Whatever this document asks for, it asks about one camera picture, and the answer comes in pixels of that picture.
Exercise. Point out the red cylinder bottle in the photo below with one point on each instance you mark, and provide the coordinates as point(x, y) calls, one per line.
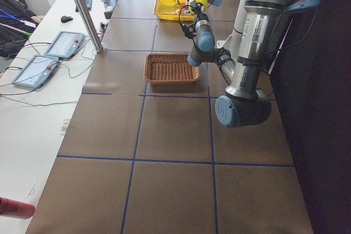
point(15, 209)

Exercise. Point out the black computer mouse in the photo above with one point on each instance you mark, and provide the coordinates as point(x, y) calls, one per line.
point(65, 19)

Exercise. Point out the yellow tape roll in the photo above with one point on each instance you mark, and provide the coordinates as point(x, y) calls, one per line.
point(197, 6)

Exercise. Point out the aluminium frame post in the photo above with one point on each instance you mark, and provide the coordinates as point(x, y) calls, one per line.
point(88, 22)

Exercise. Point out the far teach pendant tablet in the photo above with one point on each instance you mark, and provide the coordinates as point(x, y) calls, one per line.
point(65, 44)

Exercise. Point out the panda toy figure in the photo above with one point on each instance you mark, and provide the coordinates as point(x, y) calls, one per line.
point(186, 12)

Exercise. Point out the toy carrot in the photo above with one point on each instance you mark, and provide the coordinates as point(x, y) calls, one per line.
point(180, 3)

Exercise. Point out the yellow plastic basket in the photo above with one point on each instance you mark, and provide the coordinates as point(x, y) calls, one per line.
point(164, 9)

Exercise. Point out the brown wicker basket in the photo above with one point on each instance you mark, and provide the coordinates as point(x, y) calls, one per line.
point(170, 68)

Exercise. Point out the toy croissant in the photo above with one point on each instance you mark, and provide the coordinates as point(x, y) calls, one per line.
point(178, 12)

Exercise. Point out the teach pendant tablet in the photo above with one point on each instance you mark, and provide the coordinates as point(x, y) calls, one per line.
point(65, 44)
point(36, 72)

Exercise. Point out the near teach pendant tablet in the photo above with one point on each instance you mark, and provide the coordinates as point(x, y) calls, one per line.
point(36, 72)

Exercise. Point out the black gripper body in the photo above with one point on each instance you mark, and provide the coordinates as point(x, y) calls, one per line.
point(191, 8)

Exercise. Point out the white mounting pillar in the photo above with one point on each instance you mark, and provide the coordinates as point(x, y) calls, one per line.
point(234, 39)

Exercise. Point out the seated person dark jacket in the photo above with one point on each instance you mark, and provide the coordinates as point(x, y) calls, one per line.
point(17, 21)

